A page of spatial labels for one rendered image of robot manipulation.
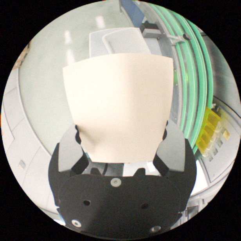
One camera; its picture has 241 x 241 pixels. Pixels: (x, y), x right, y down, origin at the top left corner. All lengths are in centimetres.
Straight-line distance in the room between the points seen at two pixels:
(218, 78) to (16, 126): 379
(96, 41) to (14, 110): 317
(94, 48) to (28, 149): 325
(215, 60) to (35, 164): 400
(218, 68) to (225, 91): 13
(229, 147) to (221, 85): 34
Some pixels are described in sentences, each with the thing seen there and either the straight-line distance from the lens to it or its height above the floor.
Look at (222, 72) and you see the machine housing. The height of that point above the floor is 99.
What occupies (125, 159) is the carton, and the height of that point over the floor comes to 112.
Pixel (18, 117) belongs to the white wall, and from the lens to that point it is 333.
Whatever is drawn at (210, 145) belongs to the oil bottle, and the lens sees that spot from 49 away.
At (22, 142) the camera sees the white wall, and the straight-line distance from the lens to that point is 328.
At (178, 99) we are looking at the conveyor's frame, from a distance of 43.
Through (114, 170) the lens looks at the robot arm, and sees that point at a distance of 46.
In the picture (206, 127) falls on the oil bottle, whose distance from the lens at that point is 48.
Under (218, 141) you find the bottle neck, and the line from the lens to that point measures 46.
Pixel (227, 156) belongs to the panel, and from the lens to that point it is 62.
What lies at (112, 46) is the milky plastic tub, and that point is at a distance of 49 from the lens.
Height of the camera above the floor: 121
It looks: 60 degrees down
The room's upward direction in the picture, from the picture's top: 177 degrees counter-clockwise
